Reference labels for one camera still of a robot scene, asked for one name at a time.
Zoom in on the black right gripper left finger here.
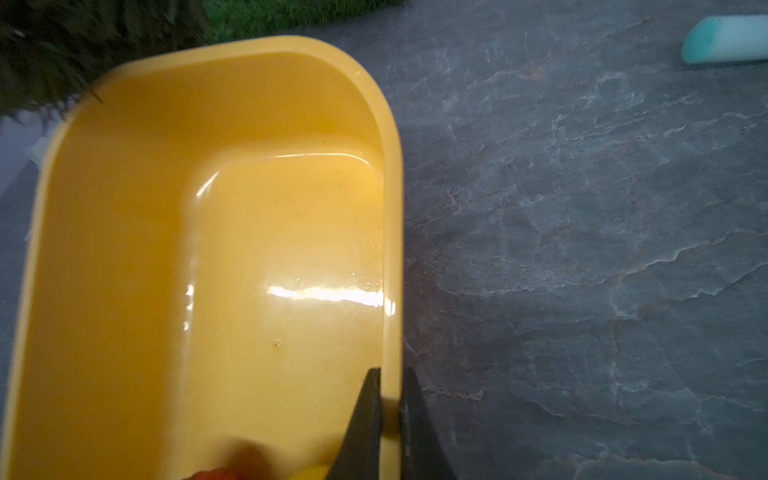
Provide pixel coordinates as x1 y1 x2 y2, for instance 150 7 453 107
325 368 383 480

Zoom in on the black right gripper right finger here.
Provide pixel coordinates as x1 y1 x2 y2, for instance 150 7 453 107
399 367 457 480

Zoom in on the red ribbed ball ornament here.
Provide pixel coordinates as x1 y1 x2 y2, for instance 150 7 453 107
185 468 242 480

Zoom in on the small green christmas tree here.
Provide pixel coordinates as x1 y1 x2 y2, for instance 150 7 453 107
1 1 209 117

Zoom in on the matte gold ball ornament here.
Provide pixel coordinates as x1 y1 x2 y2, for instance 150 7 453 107
288 465 330 480

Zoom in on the yellow plastic tray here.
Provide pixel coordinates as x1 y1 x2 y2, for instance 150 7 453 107
1 36 404 479

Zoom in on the green artificial grass mat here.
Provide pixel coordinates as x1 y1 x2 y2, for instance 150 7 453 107
204 0 402 43

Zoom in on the teal garden trowel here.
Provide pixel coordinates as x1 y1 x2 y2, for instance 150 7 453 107
681 15 767 65

